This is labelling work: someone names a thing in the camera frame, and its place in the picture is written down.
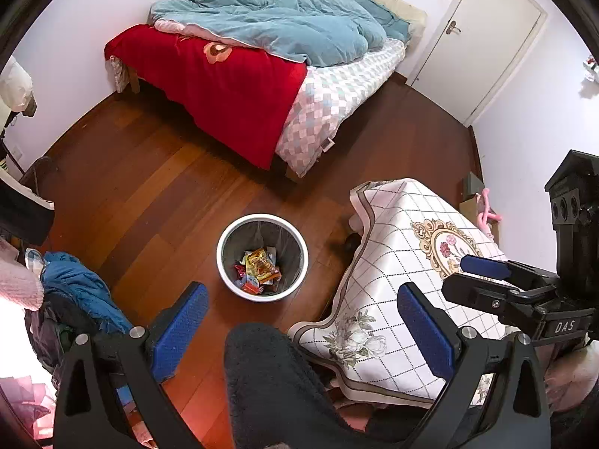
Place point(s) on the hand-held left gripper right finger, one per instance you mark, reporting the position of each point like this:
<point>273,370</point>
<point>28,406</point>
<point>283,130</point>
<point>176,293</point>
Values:
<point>426,332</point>

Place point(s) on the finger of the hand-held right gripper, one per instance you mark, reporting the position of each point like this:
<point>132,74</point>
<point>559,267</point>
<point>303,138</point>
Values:
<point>486,266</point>
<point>486,297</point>

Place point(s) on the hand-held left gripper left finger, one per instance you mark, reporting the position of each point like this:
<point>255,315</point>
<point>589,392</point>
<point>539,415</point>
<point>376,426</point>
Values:
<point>180,332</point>

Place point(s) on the white trash bin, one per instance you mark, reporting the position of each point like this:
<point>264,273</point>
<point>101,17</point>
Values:
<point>224,266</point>

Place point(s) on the person's right forearm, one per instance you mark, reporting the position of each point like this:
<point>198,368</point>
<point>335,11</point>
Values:
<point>568,374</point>

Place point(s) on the pink plastic toy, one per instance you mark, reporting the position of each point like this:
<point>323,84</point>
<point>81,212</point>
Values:
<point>484,215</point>

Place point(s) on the small cardboard box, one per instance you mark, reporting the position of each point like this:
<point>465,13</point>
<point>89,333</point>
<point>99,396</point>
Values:
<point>470,187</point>

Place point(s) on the person's dark trouser leg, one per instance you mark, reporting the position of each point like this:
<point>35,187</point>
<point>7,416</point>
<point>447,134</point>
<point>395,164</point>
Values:
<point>575,425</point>
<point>276,383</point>

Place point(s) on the blue clothing pile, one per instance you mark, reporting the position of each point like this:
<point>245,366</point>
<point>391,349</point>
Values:
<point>79,285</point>

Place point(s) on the dark clothing pile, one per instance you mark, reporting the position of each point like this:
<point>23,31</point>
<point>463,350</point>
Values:
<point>51,332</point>

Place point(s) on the dark bin liner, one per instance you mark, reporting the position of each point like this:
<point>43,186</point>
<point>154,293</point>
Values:
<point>290,252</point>

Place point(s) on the pink fluffy cloth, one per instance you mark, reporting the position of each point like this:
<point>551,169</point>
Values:
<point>18,280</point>

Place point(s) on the pink patterned cloth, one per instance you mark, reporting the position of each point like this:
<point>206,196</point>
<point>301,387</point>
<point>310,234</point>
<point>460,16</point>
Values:
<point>23,402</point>

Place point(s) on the black bag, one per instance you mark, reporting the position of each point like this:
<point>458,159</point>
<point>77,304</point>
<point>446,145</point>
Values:
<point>23,210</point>

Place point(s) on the white door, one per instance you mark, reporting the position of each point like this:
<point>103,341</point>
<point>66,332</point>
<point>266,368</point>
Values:
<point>482,42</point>

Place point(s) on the patterned bed sheet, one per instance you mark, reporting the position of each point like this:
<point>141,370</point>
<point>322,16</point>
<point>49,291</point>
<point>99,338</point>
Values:
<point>327,98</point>

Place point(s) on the wooden bed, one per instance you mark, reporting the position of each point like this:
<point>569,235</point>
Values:
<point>327,89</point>

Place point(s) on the red blanket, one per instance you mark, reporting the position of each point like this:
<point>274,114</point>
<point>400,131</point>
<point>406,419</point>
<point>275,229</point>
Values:
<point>220,89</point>

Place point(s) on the white hanging cloth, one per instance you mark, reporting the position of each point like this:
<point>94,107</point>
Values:
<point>16,84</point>

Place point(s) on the blue duvet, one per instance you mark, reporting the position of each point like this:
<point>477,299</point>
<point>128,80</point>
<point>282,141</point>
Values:
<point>299,28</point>

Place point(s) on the wall hook ornament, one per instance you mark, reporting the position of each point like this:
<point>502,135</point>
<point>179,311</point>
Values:
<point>592,75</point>

